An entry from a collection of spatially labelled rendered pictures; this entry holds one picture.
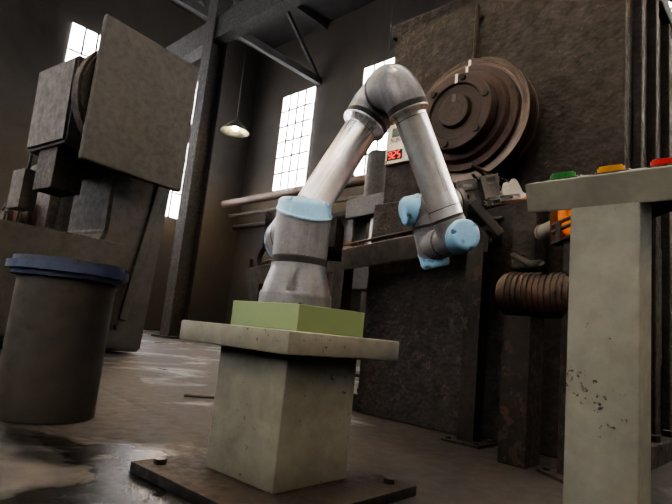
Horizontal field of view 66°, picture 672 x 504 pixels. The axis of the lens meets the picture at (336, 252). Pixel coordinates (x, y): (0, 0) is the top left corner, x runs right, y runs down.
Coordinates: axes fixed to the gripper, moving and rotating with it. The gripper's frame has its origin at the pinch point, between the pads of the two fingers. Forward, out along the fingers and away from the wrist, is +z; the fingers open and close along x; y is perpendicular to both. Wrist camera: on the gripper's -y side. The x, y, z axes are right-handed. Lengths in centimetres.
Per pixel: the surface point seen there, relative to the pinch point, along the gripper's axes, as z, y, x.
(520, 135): 21.9, 24.3, 26.0
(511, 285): -3.3, -22.6, 11.4
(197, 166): -74, 242, 730
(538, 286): 0.8, -24.2, 5.0
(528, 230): 13.5, -7.5, 22.0
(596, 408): -35, -39, -54
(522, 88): 27, 40, 26
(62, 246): -165, 47, 209
